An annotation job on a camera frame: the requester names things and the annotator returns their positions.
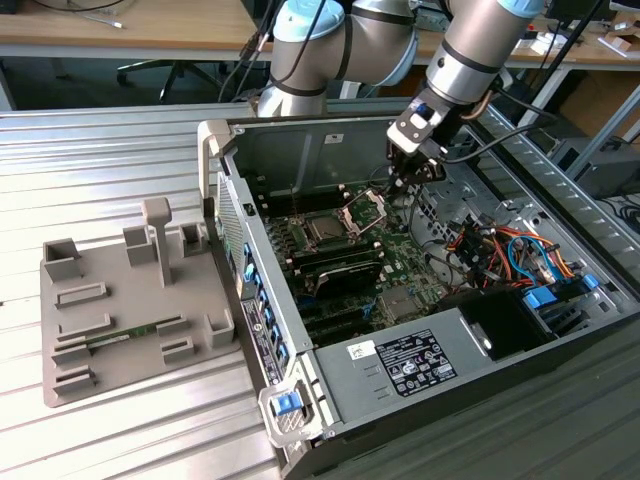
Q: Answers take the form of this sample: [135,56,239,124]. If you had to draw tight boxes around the black graphics card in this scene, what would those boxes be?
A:
[299,259,384,302]

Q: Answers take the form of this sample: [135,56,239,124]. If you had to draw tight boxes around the white clip RAM slot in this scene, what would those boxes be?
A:
[289,244,381,264]
[292,254,385,274]

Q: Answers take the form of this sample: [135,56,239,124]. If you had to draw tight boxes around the silver pen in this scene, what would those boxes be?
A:
[79,12,125,30]

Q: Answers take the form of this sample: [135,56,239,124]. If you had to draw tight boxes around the wooden desk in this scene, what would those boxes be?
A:
[0,0,275,60]
[414,0,640,76]

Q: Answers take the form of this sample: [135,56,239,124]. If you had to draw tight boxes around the black camera cable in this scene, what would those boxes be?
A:
[442,74,561,165]

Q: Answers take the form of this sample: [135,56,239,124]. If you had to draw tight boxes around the grey power supply unit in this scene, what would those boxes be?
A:
[312,305,496,427]

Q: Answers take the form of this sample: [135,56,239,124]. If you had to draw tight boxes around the black stand pole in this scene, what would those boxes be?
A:
[513,0,607,132]

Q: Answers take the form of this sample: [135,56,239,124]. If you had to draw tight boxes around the red black wire bundle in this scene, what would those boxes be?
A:
[446,219,509,289]

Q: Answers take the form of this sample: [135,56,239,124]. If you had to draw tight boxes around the black monitor base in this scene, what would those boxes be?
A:
[543,0,584,22]

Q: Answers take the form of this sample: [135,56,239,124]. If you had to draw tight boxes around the silver green CPU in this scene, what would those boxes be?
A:
[305,218,342,246]

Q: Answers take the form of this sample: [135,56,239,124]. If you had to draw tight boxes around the black clip RAM slot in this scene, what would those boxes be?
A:
[287,239,379,259]
[290,249,383,269]

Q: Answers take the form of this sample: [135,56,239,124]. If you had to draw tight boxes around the brown curved cable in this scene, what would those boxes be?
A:
[462,84,504,122]

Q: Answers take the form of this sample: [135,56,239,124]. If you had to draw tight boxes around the metal socket cover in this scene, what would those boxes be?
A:
[338,191,389,237]

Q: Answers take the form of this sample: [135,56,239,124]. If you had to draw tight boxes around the orange data cable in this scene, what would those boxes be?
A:
[492,227,584,280]

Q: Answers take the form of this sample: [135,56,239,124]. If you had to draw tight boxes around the blue data cable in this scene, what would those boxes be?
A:
[507,233,559,287]

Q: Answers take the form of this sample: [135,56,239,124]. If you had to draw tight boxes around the green motherboard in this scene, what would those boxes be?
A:
[259,189,454,349]

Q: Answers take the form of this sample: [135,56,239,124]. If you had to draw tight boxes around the grey parts rack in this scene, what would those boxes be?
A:
[38,196,242,410]

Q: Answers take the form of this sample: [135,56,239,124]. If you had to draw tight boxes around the green RAM stick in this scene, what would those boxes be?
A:
[83,322,162,347]

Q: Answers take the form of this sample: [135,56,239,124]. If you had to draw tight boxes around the blue disk carrier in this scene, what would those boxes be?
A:
[522,287,559,317]

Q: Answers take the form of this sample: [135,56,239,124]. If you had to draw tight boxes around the small open cardboard box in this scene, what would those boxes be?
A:
[607,33,640,57]

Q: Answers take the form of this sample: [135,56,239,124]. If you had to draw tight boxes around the blue case latch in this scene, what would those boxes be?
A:
[268,393,297,417]

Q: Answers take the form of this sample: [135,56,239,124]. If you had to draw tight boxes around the black expansion slot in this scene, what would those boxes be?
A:
[302,302,375,329]
[307,317,377,347]

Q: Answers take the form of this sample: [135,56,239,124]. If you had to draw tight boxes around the open PC case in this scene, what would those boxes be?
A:
[196,93,640,480]

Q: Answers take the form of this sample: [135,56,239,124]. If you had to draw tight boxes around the black office chair base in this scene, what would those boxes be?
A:
[117,58,224,104]

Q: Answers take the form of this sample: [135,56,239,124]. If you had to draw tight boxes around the black hanging cable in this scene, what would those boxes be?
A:
[219,0,276,104]

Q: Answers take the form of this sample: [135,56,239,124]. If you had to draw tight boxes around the grey computer box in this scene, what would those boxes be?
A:
[547,134,640,201]

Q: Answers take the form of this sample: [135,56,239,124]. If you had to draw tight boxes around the large brown cardboard box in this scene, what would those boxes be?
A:
[557,69,640,139]

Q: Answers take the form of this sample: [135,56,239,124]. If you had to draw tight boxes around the silver metal drive cage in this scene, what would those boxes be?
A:
[407,112,506,251]

